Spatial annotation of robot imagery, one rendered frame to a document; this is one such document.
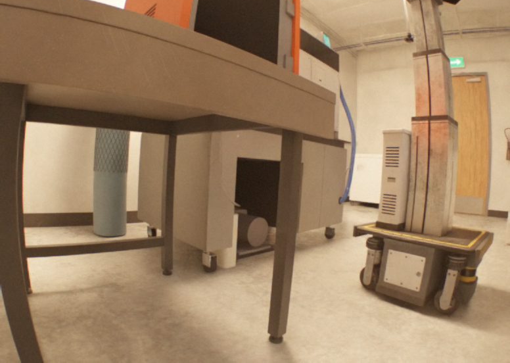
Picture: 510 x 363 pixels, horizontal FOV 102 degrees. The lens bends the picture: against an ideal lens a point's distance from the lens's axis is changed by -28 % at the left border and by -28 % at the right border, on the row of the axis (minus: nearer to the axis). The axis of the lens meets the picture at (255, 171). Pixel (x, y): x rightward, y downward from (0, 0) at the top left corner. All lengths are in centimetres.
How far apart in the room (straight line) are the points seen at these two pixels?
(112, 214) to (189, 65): 156
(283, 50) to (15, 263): 72
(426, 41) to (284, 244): 107
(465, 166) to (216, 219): 406
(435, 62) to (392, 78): 390
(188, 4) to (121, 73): 24
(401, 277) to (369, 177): 329
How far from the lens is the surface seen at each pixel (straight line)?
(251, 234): 160
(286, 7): 82
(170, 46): 43
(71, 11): 40
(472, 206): 474
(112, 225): 193
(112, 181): 189
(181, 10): 57
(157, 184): 163
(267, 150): 144
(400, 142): 123
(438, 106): 127
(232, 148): 127
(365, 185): 439
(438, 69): 131
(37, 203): 220
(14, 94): 44
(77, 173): 221
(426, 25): 143
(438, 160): 122
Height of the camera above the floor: 51
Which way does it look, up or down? 1 degrees down
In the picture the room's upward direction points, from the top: 3 degrees clockwise
